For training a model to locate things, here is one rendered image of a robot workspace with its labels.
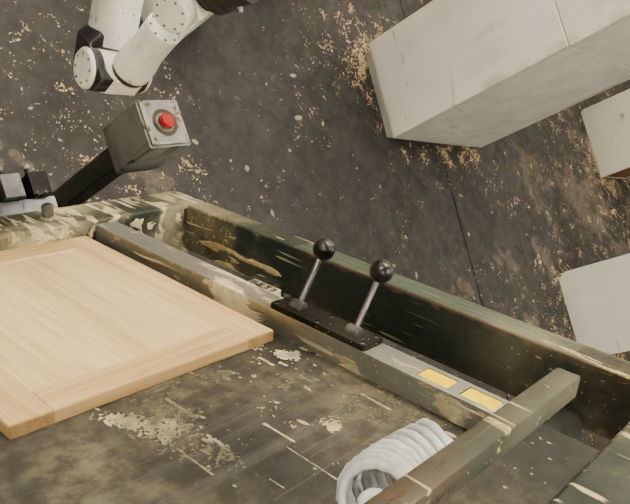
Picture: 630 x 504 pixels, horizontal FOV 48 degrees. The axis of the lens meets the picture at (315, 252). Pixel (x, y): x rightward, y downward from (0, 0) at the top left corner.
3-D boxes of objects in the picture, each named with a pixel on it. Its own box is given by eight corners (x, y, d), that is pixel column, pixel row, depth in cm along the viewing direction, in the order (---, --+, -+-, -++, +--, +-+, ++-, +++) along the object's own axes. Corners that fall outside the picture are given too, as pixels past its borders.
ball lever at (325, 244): (293, 311, 120) (326, 239, 121) (309, 319, 117) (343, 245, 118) (280, 305, 117) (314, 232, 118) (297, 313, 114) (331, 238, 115)
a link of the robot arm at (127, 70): (136, 50, 120) (89, 110, 133) (186, 56, 128) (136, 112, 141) (118, -2, 123) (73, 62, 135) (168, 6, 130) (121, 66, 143)
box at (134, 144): (140, 127, 184) (177, 98, 172) (154, 170, 183) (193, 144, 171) (99, 130, 176) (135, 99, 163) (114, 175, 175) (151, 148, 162)
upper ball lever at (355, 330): (347, 337, 112) (382, 260, 113) (366, 346, 110) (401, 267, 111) (335, 331, 109) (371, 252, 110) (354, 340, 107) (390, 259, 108)
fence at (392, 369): (115, 238, 155) (115, 220, 154) (508, 428, 97) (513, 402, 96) (95, 242, 152) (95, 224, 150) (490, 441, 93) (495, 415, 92)
